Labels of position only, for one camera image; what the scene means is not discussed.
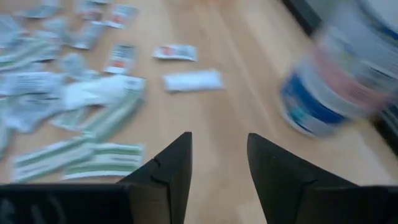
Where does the small white printed packet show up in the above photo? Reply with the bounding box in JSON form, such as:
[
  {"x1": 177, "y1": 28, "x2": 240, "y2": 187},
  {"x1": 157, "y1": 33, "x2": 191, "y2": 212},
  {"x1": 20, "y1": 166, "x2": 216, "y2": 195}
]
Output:
[
  {"x1": 58, "y1": 52, "x2": 100, "y2": 80},
  {"x1": 71, "y1": 20, "x2": 105, "y2": 50},
  {"x1": 0, "y1": 71, "x2": 65, "y2": 96},
  {"x1": 76, "y1": 0, "x2": 105, "y2": 21},
  {"x1": 15, "y1": 0, "x2": 62, "y2": 19},
  {"x1": 0, "y1": 96, "x2": 63, "y2": 133}
]

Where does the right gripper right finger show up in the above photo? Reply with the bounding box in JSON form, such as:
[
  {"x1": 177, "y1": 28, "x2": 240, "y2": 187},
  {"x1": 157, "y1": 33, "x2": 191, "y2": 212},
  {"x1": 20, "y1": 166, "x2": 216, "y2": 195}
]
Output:
[{"x1": 247, "y1": 133, "x2": 355, "y2": 224}]

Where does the green striped bandage wrapper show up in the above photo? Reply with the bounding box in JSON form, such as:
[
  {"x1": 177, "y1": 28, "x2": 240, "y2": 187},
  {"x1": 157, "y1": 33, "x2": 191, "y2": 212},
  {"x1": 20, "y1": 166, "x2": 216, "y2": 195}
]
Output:
[
  {"x1": 82, "y1": 90, "x2": 147, "y2": 142},
  {"x1": 12, "y1": 139, "x2": 97, "y2": 183},
  {"x1": 0, "y1": 37, "x2": 60, "y2": 71},
  {"x1": 62, "y1": 142, "x2": 146, "y2": 180}
]

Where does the white wipes canister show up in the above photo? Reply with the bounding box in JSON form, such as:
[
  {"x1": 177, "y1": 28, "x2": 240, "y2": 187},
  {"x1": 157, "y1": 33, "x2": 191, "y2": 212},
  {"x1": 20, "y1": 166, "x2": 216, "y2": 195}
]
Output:
[{"x1": 277, "y1": 12, "x2": 398, "y2": 139}]

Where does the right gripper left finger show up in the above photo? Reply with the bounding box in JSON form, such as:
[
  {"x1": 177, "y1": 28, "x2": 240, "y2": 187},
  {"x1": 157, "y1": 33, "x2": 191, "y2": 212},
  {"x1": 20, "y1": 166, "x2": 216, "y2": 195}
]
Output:
[{"x1": 118, "y1": 132, "x2": 193, "y2": 224}]

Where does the plain white packet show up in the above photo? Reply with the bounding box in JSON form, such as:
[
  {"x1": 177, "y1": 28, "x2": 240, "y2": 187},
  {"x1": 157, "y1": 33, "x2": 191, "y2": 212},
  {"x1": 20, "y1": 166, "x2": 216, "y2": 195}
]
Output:
[{"x1": 161, "y1": 68, "x2": 224, "y2": 93}]

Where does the large white gauze packet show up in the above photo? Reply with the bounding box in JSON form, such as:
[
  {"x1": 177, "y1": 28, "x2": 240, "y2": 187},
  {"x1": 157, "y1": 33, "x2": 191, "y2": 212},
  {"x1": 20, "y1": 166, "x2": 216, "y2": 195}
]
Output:
[{"x1": 62, "y1": 74, "x2": 147, "y2": 110}]

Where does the white packet red print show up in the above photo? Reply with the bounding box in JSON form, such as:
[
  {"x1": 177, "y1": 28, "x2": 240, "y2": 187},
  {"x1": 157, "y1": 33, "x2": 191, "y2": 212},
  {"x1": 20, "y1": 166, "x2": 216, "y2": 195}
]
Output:
[
  {"x1": 151, "y1": 44, "x2": 199, "y2": 62},
  {"x1": 104, "y1": 4, "x2": 140, "y2": 30},
  {"x1": 103, "y1": 42, "x2": 137, "y2": 75}
]

